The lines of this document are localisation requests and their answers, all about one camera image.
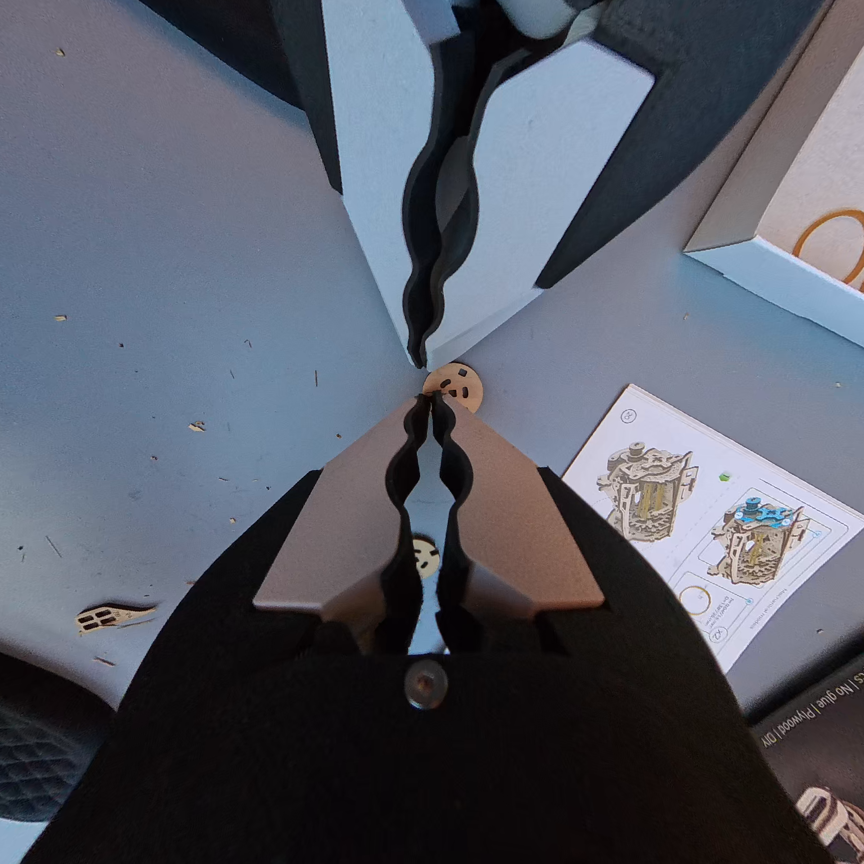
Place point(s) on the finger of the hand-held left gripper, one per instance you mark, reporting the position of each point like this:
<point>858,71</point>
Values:
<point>371,135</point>
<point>540,169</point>

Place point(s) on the group of tan rubber bands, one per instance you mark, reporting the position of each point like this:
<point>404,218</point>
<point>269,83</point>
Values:
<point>806,236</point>

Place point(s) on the black textured wrist rest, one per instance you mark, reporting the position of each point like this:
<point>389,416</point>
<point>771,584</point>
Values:
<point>223,40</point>

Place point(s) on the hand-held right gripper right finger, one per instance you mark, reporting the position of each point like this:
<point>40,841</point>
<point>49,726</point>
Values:
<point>526,540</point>

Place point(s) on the black model kit box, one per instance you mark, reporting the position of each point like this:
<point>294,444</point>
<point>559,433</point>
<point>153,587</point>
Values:
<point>810,756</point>

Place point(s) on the slotted wooden offcut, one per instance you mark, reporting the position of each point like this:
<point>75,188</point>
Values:
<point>135,613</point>

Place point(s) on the round wooden disc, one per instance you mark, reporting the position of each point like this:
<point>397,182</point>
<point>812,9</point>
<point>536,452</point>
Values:
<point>426,560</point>
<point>435,378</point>

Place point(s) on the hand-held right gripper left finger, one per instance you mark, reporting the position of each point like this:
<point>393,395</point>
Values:
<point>331,540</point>

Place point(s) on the printed instruction booklet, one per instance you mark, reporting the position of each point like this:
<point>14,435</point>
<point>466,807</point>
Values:
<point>688,574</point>

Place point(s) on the black mesh chair seat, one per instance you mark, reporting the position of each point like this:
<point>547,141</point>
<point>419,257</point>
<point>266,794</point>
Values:
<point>40,742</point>

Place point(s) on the white cardboard tray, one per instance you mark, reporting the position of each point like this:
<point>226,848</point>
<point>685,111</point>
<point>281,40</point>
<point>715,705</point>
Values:
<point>763,277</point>

